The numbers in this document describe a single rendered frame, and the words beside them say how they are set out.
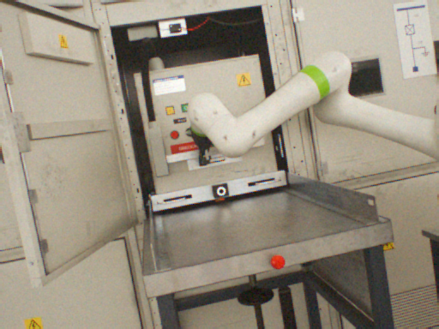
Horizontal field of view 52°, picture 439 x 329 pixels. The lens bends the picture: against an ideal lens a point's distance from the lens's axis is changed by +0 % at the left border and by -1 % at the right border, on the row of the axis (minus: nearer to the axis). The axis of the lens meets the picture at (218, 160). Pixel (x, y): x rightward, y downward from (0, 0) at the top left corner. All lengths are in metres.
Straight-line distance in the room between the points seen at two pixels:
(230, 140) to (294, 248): 0.37
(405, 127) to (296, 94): 0.38
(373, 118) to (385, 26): 0.52
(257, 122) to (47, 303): 1.02
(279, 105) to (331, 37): 0.57
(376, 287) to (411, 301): 0.88
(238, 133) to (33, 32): 0.62
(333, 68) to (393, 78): 0.52
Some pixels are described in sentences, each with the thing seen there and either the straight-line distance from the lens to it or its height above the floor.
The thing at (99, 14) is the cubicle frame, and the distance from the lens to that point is 1.77.
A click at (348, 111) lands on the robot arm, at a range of 1.59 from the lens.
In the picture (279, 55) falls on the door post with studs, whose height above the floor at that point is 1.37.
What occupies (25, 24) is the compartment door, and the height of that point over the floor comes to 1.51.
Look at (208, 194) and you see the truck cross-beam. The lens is 1.77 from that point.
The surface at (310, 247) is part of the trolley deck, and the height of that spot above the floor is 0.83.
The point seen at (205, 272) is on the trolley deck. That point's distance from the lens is 1.08.
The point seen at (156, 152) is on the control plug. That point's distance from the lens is 1.64.
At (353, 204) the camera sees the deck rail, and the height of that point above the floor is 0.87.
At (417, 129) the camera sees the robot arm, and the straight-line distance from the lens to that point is 1.55.
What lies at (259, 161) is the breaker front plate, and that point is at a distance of 1.80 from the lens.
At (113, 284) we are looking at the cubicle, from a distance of 1.78.
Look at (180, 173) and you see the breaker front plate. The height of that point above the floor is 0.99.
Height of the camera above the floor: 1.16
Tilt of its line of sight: 5 degrees down
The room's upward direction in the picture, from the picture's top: 10 degrees counter-clockwise
